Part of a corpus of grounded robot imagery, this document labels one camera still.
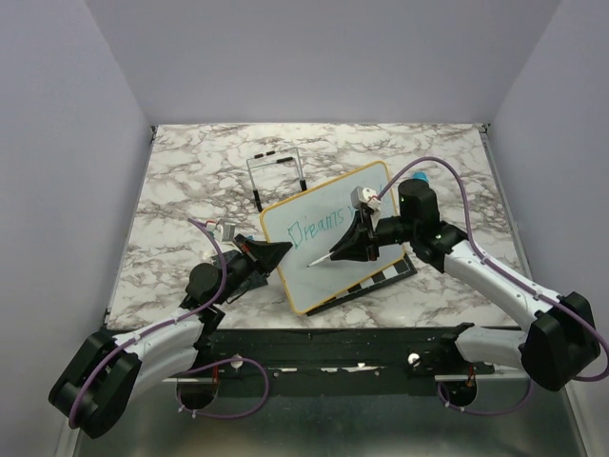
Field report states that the blue cylindrical eraser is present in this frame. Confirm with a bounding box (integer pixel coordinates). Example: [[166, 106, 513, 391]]
[[412, 171, 429, 186]]

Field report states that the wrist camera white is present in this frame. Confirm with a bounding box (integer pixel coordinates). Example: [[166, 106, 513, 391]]
[[350, 186, 382, 213], [214, 220, 236, 243]]

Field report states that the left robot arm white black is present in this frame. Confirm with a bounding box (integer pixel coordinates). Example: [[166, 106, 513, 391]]
[[49, 234, 292, 438]]

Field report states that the white whiteboard marker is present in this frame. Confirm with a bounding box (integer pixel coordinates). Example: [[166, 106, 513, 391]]
[[307, 253, 332, 268]]

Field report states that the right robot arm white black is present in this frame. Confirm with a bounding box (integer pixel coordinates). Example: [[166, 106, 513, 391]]
[[329, 178, 600, 391]]

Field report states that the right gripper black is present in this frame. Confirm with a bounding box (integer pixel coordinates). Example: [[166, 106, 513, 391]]
[[329, 209, 417, 263]]

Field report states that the dark grey lego baseplate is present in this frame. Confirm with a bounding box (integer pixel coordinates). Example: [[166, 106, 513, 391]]
[[209, 249, 268, 301]]

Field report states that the yellow framed whiteboard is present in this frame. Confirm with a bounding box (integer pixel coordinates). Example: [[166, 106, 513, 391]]
[[260, 161, 405, 314]]

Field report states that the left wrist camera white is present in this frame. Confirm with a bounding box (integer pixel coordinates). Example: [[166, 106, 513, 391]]
[[214, 220, 236, 243]]

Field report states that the wire whiteboard stand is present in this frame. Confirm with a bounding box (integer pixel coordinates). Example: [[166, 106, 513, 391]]
[[246, 147, 307, 213]]

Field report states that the aluminium rail frame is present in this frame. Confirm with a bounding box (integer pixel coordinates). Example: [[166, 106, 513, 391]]
[[51, 123, 591, 457]]

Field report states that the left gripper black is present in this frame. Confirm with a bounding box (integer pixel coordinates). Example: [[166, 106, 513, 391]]
[[214, 234, 291, 306]]

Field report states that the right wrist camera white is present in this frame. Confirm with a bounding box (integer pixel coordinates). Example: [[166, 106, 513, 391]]
[[350, 186, 382, 213]]

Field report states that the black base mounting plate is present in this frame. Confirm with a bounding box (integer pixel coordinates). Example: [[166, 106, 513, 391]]
[[174, 328, 494, 398]]

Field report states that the black white chessboard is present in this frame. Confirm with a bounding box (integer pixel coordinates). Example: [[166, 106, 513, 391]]
[[305, 254, 418, 317]]

